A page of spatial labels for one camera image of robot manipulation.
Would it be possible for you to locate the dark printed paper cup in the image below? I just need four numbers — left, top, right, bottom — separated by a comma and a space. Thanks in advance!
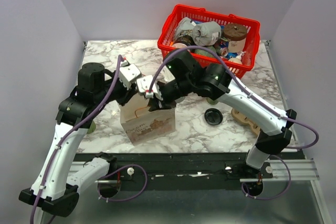
171, 30, 195, 49

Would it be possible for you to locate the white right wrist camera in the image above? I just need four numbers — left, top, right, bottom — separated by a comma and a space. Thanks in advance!
136, 75, 163, 101

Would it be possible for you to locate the white pump bottle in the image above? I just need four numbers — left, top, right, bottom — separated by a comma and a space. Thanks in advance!
228, 51, 246, 64

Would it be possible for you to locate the brown lidded white tub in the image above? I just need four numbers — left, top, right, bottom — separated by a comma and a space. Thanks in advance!
223, 23, 247, 53

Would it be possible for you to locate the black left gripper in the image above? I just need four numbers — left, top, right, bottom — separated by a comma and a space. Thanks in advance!
94, 69, 139, 106

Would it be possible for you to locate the green paper coffee cup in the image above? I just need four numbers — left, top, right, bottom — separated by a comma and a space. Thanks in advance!
87, 121, 96, 134

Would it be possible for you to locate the red blue drink can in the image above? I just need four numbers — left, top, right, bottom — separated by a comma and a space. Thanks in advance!
214, 41, 229, 57

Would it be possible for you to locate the cream printed paper bag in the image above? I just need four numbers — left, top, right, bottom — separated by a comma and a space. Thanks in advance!
120, 94, 175, 145

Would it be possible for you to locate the green textured ball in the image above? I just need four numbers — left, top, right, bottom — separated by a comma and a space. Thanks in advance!
194, 46, 217, 58

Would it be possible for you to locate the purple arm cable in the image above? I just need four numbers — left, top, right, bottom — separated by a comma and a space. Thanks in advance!
148, 47, 320, 201
28, 55, 148, 224

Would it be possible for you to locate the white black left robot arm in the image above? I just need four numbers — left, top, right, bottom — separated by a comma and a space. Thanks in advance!
19, 60, 142, 217

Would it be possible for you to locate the grey wrapped bundle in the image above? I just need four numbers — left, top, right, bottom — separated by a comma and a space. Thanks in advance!
192, 21, 222, 47

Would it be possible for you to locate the brown cardboard cup carrier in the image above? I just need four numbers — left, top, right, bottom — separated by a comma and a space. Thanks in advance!
231, 108, 260, 136

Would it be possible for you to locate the black mounting base rail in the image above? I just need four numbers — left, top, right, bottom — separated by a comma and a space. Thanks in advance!
73, 152, 274, 192

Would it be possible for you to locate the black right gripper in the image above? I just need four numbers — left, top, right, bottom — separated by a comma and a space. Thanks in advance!
146, 77, 193, 113

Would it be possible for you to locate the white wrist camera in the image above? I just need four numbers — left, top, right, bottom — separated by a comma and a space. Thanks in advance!
136, 75, 163, 101
119, 64, 142, 90

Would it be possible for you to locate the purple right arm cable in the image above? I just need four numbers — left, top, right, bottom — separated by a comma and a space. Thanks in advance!
148, 47, 320, 201

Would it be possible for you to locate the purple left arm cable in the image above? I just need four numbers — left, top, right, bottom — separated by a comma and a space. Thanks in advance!
28, 55, 148, 224

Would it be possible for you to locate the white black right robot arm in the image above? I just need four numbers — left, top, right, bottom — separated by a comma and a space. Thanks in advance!
144, 49, 297, 178

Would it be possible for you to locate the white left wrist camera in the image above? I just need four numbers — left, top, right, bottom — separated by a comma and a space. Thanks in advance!
119, 64, 142, 90

